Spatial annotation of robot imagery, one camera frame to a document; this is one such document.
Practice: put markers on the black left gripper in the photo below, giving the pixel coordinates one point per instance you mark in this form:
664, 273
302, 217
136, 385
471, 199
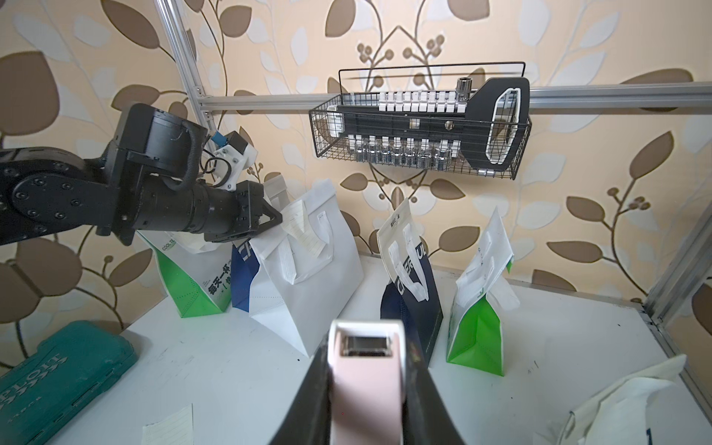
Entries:
255, 214

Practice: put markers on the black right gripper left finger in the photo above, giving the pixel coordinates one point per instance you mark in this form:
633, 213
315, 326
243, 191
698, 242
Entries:
308, 420

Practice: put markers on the green plastic tool case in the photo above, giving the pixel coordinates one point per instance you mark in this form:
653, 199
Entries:
68, 371

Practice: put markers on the large green white bag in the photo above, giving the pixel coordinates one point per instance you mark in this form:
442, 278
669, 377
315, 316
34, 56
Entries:
195, 273

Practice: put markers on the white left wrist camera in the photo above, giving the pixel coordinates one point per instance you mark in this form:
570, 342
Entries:
234, 154

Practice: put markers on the dark navy small bag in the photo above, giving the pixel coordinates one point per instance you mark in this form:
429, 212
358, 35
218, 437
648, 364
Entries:
411, 295

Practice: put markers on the pink stapler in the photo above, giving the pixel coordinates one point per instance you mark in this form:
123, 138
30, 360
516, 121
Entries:
367, 370

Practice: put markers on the small blue paper bag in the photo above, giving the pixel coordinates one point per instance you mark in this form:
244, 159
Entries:
244, 263

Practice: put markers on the white paper bag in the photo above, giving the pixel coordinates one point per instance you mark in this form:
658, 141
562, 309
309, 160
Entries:
296, 295

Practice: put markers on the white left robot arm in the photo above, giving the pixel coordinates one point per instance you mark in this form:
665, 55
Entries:
145, 180

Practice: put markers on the black socket set holder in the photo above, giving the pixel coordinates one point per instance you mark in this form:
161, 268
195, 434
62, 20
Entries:
434, 125

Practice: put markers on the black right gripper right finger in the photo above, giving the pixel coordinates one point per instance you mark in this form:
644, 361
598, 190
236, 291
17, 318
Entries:
425, 419

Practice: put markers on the small green paper bag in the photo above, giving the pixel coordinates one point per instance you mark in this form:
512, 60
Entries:
476, 332

